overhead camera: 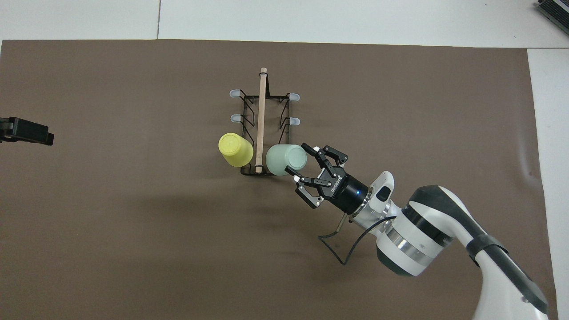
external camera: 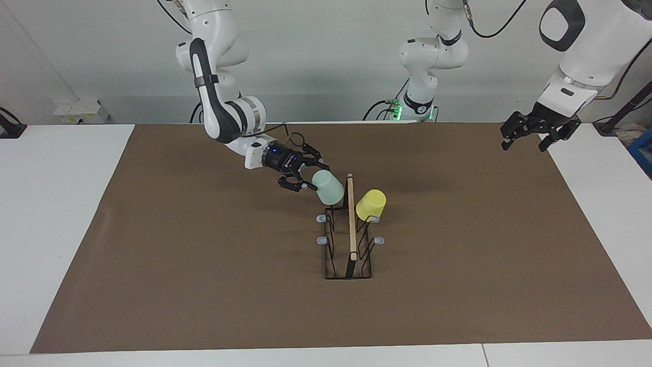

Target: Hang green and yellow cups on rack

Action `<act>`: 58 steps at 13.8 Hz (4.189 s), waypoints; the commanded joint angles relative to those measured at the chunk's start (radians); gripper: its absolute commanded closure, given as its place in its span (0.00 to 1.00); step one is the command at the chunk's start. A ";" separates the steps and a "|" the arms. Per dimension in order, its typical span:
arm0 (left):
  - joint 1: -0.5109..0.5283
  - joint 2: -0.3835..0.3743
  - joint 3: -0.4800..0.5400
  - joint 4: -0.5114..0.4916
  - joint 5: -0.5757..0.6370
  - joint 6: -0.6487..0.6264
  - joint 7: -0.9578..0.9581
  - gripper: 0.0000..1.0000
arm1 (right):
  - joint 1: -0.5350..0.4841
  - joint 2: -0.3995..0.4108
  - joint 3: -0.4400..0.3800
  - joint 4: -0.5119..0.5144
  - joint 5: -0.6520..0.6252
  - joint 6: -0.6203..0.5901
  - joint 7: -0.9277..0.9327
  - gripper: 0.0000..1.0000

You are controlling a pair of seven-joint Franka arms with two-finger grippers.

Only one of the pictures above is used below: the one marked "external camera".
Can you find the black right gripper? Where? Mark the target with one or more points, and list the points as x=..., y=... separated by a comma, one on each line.
x=282, y=160

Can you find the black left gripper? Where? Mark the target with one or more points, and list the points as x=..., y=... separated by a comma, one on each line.
x=545, y=118

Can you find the pale green plastic cup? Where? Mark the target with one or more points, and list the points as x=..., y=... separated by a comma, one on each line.
x=328, y=187

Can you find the yellow plastic cup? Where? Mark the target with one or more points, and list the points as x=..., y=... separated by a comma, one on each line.
x=371, y=205

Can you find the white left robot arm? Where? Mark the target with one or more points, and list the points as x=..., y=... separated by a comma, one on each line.
x=433, y=51

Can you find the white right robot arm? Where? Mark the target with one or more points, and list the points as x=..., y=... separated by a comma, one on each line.
x=214, y=25

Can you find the black stand pole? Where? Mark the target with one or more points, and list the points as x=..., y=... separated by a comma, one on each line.
x=608, y=125

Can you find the white crumpled bag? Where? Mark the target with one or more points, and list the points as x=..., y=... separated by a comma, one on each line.
x=629, y=133

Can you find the blue box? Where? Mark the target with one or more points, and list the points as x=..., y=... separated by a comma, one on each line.
x=643, y=150

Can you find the brown table mat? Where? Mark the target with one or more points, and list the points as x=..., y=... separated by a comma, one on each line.
x=254, y=306

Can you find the white wall socket box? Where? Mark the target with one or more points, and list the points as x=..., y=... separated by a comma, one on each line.
x=76, y=109

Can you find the black clamp mount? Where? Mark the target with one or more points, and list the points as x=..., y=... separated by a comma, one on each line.
x=10, y=127

